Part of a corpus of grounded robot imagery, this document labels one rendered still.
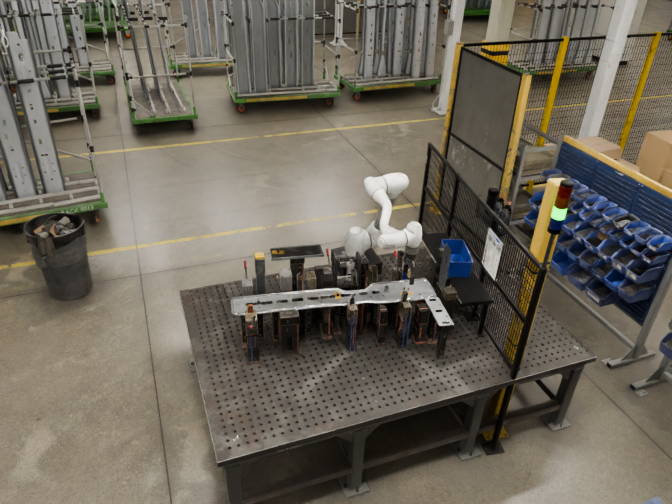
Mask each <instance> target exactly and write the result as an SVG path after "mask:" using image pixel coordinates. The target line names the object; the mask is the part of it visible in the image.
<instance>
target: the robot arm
mask: <svg viewBox="0 0 672 504"><path fill-rule="evenodd" d="M408 184H409V180H408V177H407V176H406V175H405V174H403V173H391V174H387V175H384V176H381V177H375V178H374V177H368V178H366V179H365V180H364V188H365V190H366V192H367V194H368V195H369V196H370V197H371V198H372V199H373V200H374V201H376V202H377V203H378V204H380V205H379V208H378V212H377V215H376V219H375V221H373V222H372V223H371V224H370V226H369V227H368V228H367V229H365V230H364V229H363V228H361V227H356V226H355V227H352V228H350V229H349V230H348V231H347V234H346V237H345V251H342V255H344V256H345V257H348V256H355V254H356V251H359V253H360V255H361V258H366V256H365V253H364V252H365V251H366V250H367V249H369V248H372V247H377V246H380V247H381V248H382V249H384V250H393V249H398V248H401V247H404V246H405V252H406V254H405V257H404V260H403V262H404V268H403V273H408V265H409V267H410V272H411V276H410V281H409V285H414V279H415V278H416V263H414V259H416V258H417V253H418V252H419V246H420V242H421V239H422V226H421V225H420V223H418V222H414V221H412V222H410V223H409V224H408V225H407V227H406V228H405V229H404V230H401V231H398V230H396V229H394V228H392V227H390V226H389V225H388V223H389V219H390V216H391V212H392V208H393V205H394V202H395V199H396V198H397V197H398V196H399V195H400V193H401V192H402V191H403V190H405V189H406V188H407V187H408ZM366 259H367V258H366ZM367 261H368V259H367Z"/></svg>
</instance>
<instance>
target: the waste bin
mask: <svg viewBox="0 0 672 504"><path fill-rule="evenodd" d="M23 232H24V235H25V237H26V238H27V243H29V245H30V248H31V250H32V255H33V257H34V261H35V262H36V265H37V267H39V268H41V271H42V274H43V276H44V279H45V282H46V284H47V287H48V290H49V292H50V295H51V296H52V297H53V298H55V299H58V300H73V299H77V298H80V297H82V296H84V295H86V294H87V293H88V292H89V291H90V290H91V289H92V286H93V282H92V276H91V271H90V267H89V262H88V255H87V249H86V241H87V237H86V231H85V221H84V219H83V218H82V217H80V216H78V215H75V214H70V213H49V214H43V215H40V216H37V217H34V218H32V219H31V220H29V221H28V222H27V223H26V224H25V225H24V227H23Z"/></svg>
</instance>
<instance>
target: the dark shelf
mask: <svg viewBox="0 0 672 504"><path fill-rule="evenodd" d="M442 239H450V238H449V237H448V235H447V234H446V233H445V232H443V233H430V234H422V239H421V241H422V243H423V244H424V246H425V248H426V249H427V251H428V252H429V254H430V255H431V257H432V259H433V260H434V262H435V263H436V262H437V256H438V248H441V243H442ZM450 278H451V283H450V286H453V287H454V288H455V290H456V292H457V299H458V300H459V302H460V303H461V305H462V306H473V305H482V304H492V303H493V301H494V300H493V298H492V297H491V296H490V294H489V293H488V291H487V290H486V289H485V287H484V286H483V284H482V283H481V282H480V280H479V279H478V277H477V276H476V275H475V273H474V272H473V270H472V269H471V273H470V277H450Z"/></svg>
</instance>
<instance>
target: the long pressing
mask: <svg viewBox="0 0 672 504"><path fill-rule="evenodd" d="M409 281H410V280H400V281H389V282H378V283H372V284H370V285H369V286H368V287H367V288H366V289H361V290H351V291H345V290H342V289H340V288H325V289H314V290H304V291H293V292H282V293H272V294H261V295H250V296H240V297H234V298H232V299H231V314H232V315H234V316H244V315H245V311H246V310H247V306H246V304H249V303H257V301H258V300H259V301H260V303H262V302H269V301H272V304H264V305H262V304H257V305H254V306H253V311H254V310H256V312H257V314H263V313H273V312H279V311H281V310H291V309H298V310H303V309H313V308H323V307H333V306H343V305H347V303H348V300H349V296H346V297H341V298H342V299H339V298H338V299H339V300H336V297H335V298H326V299H320V297H321V296H331V295H335V294H334V292H340V295H342V294H352V293H354V294H355V303H356V304H363V303H375V304H388V303H397V302H400V301H401V294H400V292H403V291H405V290H407V291H412V293H413V295H408V298H407V299H408V301H417V300H425V298H433V297H436V296H437V295H436V293H435V291H434V290H433V288H432V286H431V284H430V283H429V281H428V280H427V279H425V278H421V279H414V285H409ZM386 285H388V286H389V292H384V289H385V286H386ZM404 287H405V290H404ZM408 288H409V289H408ZM373 291H379V293H377V294H373V293H372V292H373ZM362 292H367V295H360V294H359V293H362ZM311 297H318V299H316V300H308V299H307V298H311ZM300 298H302V299H303V301H295V302H293V301H292V299H300ZM280 300H288V302H285V303H277V301H280ZM247 312H248V310H247Z"/></svg>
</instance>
